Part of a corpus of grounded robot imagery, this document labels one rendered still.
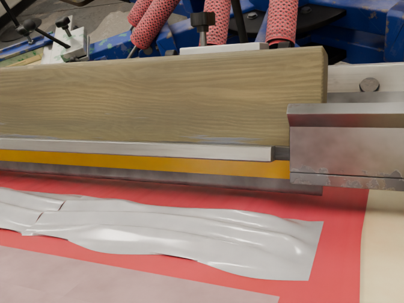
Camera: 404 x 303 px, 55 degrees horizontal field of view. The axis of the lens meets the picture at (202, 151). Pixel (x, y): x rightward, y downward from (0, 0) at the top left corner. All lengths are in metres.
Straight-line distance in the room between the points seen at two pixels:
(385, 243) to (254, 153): 0.09
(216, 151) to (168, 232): 0.07
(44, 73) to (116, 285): 0.22
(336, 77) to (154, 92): 0.26
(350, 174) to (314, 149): 0.03
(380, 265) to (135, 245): 0.13
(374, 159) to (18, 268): 0.21
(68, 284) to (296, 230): 0.13
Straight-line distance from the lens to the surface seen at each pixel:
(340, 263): 0.21
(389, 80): 0.49
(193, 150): 0.27
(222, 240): 0.21
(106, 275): 0.21
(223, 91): 0.28
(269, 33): 0.69
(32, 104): 0.38
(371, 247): 0.23
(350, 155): 0.25
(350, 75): 0.49
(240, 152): 0.26
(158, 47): 0.97
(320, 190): 0.27
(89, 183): 0.37
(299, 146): 0.25
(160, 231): 0.23
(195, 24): 0.60
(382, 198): 0.30
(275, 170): 0.28
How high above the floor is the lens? 1.44
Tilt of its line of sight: 42 degrees down
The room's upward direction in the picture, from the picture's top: 20 degrees counter-clockwise
